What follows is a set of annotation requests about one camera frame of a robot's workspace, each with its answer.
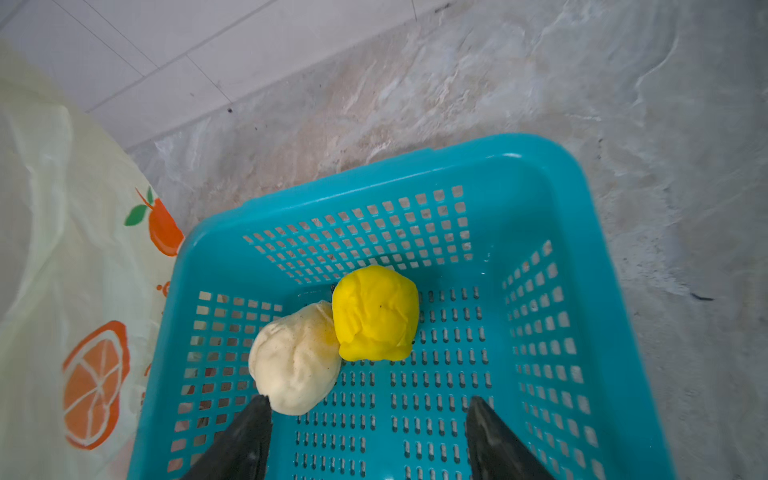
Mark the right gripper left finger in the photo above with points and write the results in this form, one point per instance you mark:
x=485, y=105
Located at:
x=241, y=452

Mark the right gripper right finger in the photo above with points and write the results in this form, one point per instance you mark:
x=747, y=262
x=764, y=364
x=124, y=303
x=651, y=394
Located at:
x=495, y=452

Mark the cream white pear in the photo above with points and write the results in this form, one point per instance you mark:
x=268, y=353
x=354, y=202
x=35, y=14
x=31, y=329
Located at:
x=295, y=360

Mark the yellow lemon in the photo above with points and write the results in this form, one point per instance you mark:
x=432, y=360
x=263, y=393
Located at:
x=376, y=315

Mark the cream plastic bag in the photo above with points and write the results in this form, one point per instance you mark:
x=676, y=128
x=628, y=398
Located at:
x=87, y=252

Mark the teal plastic basket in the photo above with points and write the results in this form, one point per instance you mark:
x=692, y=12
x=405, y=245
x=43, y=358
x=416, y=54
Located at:
x=519, y=305

